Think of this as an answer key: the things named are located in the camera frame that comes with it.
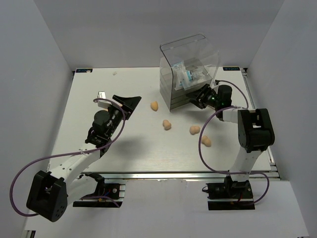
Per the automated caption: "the white blue sachet packet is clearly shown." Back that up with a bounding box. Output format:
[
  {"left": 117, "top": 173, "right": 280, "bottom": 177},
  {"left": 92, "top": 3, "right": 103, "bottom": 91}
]
[{"left": 172, "top": 62, "right": 190, "bottom": 90}]

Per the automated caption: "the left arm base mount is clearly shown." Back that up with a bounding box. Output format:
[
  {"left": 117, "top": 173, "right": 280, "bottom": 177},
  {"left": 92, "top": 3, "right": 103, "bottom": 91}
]
[{"left": 72, "top": 172, "right": 125, "bottom": 208}]

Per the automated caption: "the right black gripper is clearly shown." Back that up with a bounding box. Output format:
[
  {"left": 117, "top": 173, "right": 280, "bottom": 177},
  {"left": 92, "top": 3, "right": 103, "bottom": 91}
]
[{"left": 187, "top": 83, "right": 221, "bottom": 109}]

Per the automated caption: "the beige makeup sponge right upper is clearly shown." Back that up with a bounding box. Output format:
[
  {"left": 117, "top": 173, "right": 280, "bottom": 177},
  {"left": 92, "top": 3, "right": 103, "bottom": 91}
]
[{"left": 189, "top": 125, "right": 201, "bottom": 135}]

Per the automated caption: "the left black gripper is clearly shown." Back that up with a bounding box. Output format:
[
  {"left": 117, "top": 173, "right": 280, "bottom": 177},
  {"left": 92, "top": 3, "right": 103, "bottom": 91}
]
[{"left": 106, "top": 95, "right": 141, "bottom": 138}]

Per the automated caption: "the left blue table label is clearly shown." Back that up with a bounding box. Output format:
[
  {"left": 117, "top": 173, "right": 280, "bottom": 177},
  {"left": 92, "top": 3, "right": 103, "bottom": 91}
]
[{"left": 75, "top": 68, "right": 93, "bottom": 73}]

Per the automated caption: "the beige makeup tube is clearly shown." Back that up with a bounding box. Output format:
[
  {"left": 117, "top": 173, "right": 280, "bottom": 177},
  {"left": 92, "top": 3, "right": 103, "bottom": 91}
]
[{"left": 105, "top": 103, "right": 123, "bottom": 111}]

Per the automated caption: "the clear acrylic organizer box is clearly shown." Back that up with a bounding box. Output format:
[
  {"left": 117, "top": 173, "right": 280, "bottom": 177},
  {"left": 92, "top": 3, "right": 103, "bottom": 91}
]
[{"left": 159, "top": 34, "right": 220, "bottom": 111}]

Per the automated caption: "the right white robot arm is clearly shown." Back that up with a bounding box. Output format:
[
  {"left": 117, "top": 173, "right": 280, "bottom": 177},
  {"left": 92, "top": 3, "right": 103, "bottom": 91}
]
[{"left": 186, "top": 84, "right": 275, "bottom": 198}]

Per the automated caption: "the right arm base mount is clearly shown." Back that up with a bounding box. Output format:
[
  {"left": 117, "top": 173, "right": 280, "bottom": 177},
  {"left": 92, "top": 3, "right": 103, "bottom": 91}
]
[{"left": 202, "top": 182, "right": 255, "bottom": 211}]

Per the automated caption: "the aluminium rail front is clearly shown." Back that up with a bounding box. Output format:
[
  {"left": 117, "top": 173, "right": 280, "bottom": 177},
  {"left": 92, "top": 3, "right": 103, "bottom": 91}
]
[{"left": 82, "top": 145, "right": 279, "bottom": 179}]

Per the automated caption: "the beige makeup sponge centre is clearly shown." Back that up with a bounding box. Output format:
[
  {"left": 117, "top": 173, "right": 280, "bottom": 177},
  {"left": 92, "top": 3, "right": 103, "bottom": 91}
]
[{"left": 162, "top": 119, "right": 172, "bottom": 130}]

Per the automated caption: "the right blue table label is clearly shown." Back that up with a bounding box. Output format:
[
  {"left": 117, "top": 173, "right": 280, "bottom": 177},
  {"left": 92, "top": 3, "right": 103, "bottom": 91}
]
[{"left": 222, "top": 66, "right": 241, "bottom": 71}]

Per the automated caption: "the beige makeup sponge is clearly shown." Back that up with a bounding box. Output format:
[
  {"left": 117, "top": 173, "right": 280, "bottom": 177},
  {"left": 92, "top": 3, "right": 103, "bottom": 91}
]
[
  {"left": 150, "top": 101, "right": 159, "bottom": 112},
  {"left": 201, "top": 135, "right": 211, "bottom": 147},
  {"left": 162, "top": 119, "right": 172, "bottom": 130},
  {"left": 189, "top": 125, "right": 201, "bottom": 135}
]

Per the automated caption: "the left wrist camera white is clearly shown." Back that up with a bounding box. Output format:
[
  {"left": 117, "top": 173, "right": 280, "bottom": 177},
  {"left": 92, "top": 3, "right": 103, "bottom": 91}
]
[{"left": 97, "top": 91, "right": 111, "bottom": 110}]

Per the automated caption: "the beige makeup sponge right lower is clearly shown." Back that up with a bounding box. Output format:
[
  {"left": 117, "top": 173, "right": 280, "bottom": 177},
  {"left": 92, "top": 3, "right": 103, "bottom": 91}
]
[{"left": 201, "top": 135, "right": 211, "bottom": 147}]

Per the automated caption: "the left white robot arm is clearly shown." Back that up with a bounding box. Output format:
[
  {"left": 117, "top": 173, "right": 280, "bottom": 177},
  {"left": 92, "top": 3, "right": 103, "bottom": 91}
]
[{"left": 27, "top": 95, "right": 141, "bottom": 222}]

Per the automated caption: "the blue table label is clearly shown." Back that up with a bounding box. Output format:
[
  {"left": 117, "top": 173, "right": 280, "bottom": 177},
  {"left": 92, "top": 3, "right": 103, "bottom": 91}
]
[
  {"left": 222, "top": 66, "right": 241, "bottom": 71},
  {"left": 75, "top": 68, "right": 93, "bottom": 73}
]

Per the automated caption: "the beige makeup sponge far left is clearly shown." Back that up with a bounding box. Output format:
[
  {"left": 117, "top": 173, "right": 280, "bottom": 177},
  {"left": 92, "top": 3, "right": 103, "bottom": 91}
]
[{"left": 150, "top": 101, "right": 159, "bottom": 112}]

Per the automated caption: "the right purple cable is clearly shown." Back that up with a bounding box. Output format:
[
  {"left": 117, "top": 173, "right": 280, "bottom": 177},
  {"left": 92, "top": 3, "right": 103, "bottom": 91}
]
[{"left": 199, "top": 79, "right": 270, "bottom": 206}]

